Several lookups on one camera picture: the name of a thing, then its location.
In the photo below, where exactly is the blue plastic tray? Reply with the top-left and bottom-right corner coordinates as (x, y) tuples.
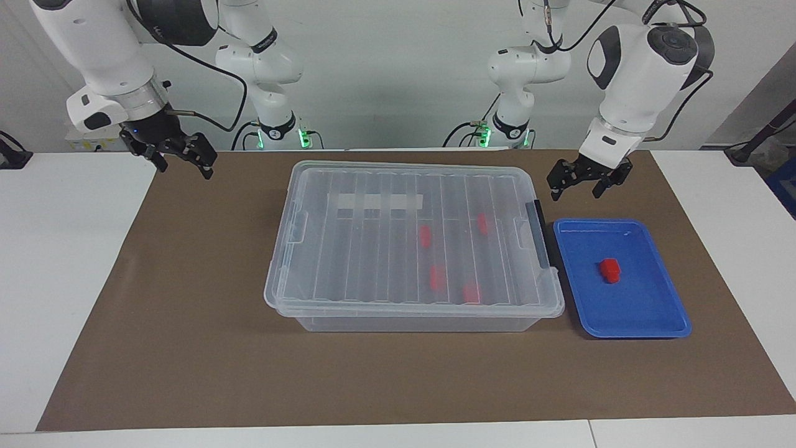
(552, 217), (693, 340)

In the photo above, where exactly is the black stand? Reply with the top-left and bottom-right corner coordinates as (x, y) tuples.
(724, 100), (796, 167)
(0, 129), (34, 170)

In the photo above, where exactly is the black cable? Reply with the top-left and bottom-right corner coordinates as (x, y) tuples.
(231, 121), (259, 151)
(442, 121), (493, 149)
(126, 0), (249, 133)
(642, 0), (716, 143)
(519, 0), (626, 54)

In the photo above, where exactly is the clear plastic storage box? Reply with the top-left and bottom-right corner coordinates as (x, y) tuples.
(277, 305), (551, 333)

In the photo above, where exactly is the clear plastic lidded bin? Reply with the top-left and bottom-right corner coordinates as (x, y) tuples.
(264, 160), (566, 320)

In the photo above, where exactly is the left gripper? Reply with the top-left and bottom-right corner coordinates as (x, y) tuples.
(547, 152), (634, 202)

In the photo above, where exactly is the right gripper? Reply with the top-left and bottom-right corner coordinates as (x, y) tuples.
(119, 107), (219, 182)

